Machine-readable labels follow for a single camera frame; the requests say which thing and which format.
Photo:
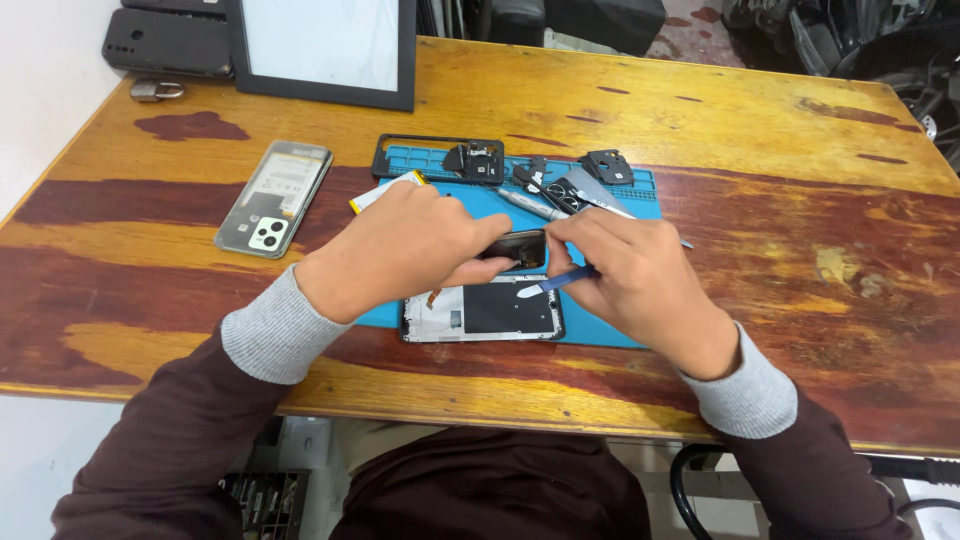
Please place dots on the person's left hand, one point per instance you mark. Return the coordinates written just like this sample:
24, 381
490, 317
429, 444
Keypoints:
390, 240

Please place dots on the person's right hand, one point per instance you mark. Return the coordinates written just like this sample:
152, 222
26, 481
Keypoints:
645, 292

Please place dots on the blue spudger with white tip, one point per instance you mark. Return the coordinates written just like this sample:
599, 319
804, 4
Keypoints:
559, 281

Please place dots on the small black phone component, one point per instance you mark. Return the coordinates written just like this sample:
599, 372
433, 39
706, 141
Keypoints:
525, 246

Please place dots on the white and yellow phone battery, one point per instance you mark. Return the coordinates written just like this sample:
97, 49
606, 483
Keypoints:
375, 196

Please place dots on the blue silicone repair mat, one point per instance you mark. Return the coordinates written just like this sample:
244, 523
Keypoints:
600, 330

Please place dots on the grey metal pry card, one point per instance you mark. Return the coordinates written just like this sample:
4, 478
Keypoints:
596, 189

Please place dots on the clear phone back cover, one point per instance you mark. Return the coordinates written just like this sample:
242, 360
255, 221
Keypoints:
274, 199

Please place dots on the black plastic shield cover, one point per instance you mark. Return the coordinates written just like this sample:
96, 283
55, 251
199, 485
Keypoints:
607, 166

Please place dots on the silver precision screwdriver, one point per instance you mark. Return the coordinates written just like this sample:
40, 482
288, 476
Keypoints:
529, 204

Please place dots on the black tweezers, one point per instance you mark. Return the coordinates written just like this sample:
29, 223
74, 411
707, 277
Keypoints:
534, 184

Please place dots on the black framed tablet screen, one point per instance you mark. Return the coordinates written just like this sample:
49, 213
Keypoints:
322, 49

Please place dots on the person's brown clothing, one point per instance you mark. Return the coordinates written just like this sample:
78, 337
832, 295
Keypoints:
487, 487

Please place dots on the black seat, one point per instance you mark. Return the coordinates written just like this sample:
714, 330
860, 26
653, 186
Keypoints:
585, 22

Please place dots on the silver padlock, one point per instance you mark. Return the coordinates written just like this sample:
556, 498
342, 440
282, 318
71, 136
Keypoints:
156, 91

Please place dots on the tray of small parts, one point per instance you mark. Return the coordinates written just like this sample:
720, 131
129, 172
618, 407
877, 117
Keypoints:
266, 502

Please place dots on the black phone case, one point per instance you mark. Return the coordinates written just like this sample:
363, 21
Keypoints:
169, 41

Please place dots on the parked motorcycle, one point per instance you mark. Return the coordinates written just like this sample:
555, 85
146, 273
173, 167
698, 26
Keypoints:
870, 45

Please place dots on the black phone middle frame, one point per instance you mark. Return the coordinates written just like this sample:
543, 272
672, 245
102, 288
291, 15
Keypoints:
480, 161

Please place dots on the opened phone display frame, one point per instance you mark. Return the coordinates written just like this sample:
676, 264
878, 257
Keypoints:
487, 311

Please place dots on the black camera lens cover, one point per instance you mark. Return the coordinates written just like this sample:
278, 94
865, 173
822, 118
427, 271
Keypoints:
564, 196

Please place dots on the small black bracket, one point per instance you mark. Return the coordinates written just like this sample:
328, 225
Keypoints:
537, 165

